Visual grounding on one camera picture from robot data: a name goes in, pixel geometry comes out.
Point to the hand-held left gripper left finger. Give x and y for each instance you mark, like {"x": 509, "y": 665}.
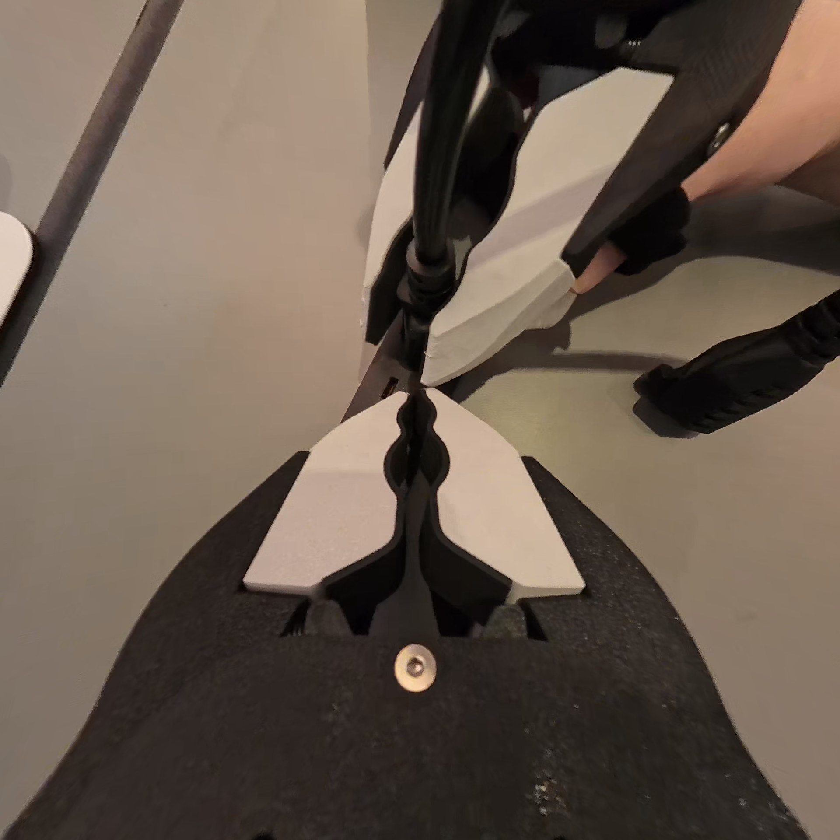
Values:
{"x": 328, "y": 512}

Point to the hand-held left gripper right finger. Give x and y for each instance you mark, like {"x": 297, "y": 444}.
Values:
{"x": 499, "y": 518}

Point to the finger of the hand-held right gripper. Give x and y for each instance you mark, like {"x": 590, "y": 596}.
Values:
{"x": 387, "y": 216}
{"x": 558, "y": 197}

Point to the person's right hand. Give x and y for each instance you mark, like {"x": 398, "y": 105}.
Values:
{"x": 787, "y": 118}

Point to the white document stand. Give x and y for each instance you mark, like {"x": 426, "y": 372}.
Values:
{"x": 12, "y": 269}

